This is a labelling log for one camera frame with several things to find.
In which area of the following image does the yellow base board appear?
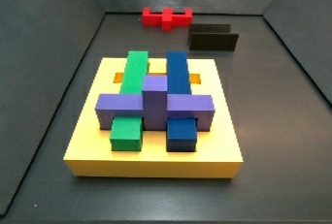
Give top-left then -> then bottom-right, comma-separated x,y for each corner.
63,58 -> 243,178

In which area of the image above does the green long block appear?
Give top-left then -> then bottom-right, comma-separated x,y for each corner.
109,51 -> 148,151

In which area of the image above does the blue long block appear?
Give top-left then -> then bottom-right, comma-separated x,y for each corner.
167,51 -> 197,152

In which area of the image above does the black block holder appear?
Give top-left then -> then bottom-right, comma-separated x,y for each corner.
188,24 -> 239,51

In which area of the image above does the red cross-shaped block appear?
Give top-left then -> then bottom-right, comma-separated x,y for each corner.
142,7 -> 193,31

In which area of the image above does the purple cross block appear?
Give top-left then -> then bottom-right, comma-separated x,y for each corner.
96,75 -> 216,132

